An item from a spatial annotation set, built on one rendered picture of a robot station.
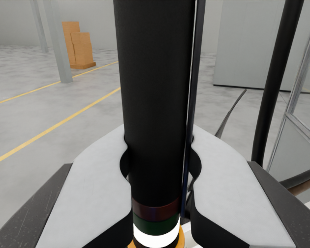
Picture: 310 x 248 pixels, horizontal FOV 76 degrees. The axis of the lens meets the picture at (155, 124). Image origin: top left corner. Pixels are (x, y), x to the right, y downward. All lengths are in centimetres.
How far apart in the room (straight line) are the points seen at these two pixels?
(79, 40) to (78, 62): 80
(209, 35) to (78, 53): 710
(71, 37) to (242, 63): 584
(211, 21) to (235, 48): 678
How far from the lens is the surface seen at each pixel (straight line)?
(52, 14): 613
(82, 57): 818
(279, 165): 168
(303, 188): 30
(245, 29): 550
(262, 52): 558
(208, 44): 1223
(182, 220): 39
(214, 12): 1218
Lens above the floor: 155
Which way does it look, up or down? 27 degrees down
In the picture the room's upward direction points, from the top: straight up
